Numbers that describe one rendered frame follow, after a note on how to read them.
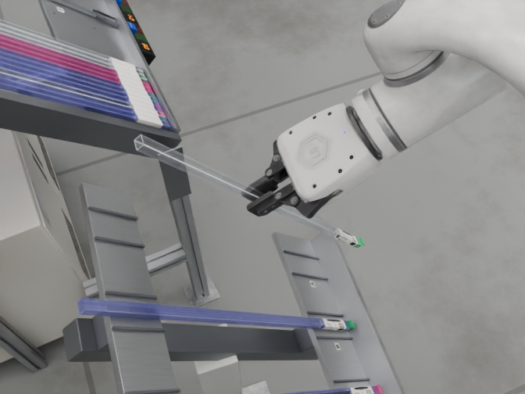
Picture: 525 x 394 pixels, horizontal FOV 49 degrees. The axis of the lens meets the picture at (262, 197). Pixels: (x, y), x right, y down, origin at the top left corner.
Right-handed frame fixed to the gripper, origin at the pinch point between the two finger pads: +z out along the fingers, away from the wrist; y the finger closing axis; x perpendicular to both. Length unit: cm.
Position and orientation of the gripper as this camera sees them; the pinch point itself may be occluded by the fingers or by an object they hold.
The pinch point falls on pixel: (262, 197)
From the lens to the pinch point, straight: 73.5
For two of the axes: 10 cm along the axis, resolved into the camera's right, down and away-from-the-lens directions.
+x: 5.1, 3.0, 8.1
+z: -8.0, 5.0, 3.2
